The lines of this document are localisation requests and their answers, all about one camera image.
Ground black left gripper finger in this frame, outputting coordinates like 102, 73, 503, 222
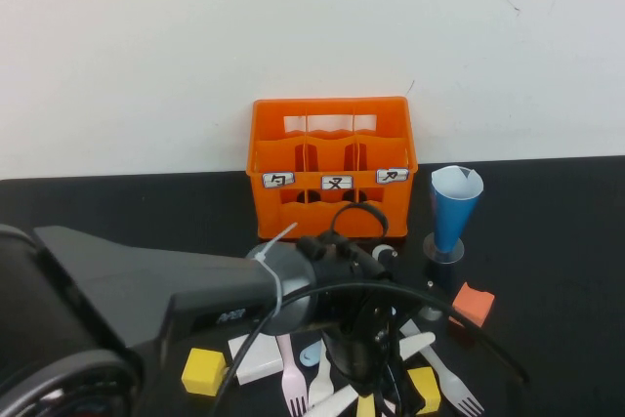
381, 323, 406, 364
325, 333, 382, 397

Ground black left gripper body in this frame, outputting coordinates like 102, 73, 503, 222
319, 282, 409, 340

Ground white plastic knife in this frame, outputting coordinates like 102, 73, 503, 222
303, 331, 437, 417

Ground white plastic fork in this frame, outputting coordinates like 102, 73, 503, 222
308, 346, 334, 406

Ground orange plastic cutlery holder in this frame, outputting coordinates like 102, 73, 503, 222
247, 97, 420, 242

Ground light blue plastic fork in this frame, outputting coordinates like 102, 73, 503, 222
299, 342, 323, 367

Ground yellow foam cube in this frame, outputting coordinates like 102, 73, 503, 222
181, 347, 229, 397
407, 366, 442, 414

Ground pink plastic fork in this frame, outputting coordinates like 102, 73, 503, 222
275, 334, 310, 416

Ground translucent grey plastic fork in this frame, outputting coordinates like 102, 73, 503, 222
399, 318, 484, 416

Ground orange foam cube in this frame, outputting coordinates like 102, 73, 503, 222
449, 281, 496, 335

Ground clear round cone stand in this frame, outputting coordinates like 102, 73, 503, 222
422, 232, 465, 265

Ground white zip tie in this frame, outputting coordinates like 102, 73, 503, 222
253, 222, 299, 320

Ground blue paper cone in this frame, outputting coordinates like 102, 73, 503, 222
430, 165, 484, 255

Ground paper label reading 叉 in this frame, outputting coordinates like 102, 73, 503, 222
320, 174, 354, 191

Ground paper label reading 刀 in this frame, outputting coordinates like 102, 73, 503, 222
375, 167, 410, 186

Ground paper label reading 勺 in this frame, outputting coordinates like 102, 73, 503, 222
262, 172, 297, 189

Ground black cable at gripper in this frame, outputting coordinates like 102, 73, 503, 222
383, 338, 426, 416

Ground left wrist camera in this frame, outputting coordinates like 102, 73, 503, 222
369, 242, 443, 323

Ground long black cable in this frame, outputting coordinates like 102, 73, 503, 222
214, 282, 531, 417

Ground white USB wall charger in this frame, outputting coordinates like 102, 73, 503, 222
228, 333, 285, 386

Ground short looped black cable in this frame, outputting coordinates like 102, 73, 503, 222
330, 203, 391, 247

